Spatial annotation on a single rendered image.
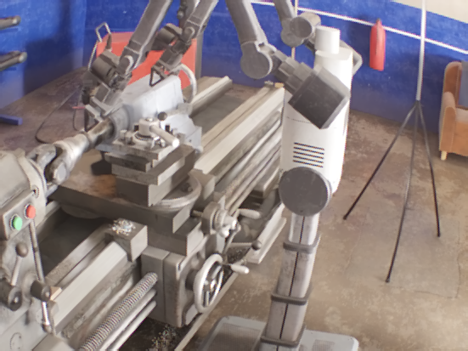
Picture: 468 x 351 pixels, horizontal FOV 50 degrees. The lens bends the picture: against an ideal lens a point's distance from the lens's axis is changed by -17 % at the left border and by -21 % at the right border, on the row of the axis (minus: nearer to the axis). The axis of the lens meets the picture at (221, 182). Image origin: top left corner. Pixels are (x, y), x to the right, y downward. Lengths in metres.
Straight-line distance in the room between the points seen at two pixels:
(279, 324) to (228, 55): 4.44
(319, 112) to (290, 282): 0.69
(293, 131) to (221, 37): 4.57
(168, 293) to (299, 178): 0.56
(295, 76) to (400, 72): 4.37
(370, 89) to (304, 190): 4.20
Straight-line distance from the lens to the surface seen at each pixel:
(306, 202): 1.70
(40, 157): 1.65
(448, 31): 5.64
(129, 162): 1.75
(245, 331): 2.37
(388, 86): 5.79
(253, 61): 1.41
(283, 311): 1.98
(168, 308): 1.93
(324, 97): 1.40
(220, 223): 1.87
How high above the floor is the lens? 1.82
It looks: 27 degrees down
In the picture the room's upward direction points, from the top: 4 degrees clockwise
